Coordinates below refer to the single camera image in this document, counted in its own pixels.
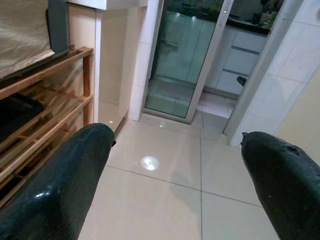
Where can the wooden slatted rack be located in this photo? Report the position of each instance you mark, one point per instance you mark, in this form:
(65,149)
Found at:
(45,72)

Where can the glass sliding door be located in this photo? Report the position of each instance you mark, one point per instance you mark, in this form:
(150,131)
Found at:
(180,62)

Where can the white kitchen drawer unit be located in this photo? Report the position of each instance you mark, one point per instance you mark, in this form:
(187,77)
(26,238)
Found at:
(242,55)

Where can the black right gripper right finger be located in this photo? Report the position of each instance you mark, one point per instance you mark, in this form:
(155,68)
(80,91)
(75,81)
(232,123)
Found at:
(287,190)

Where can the black flat tray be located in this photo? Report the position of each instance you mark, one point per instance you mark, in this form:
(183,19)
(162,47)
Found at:
(17,112)

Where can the beige cloth cover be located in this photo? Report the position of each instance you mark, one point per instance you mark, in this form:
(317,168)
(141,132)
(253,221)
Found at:
(22,32)

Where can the white counter cabinet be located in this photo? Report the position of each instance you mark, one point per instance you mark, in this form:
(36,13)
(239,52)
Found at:
(112,62)

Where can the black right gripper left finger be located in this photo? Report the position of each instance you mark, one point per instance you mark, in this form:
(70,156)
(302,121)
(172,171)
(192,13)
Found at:
(57,195)

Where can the dark grey box appliance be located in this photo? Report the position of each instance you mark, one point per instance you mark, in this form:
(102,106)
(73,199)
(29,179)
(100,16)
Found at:
(58,25)

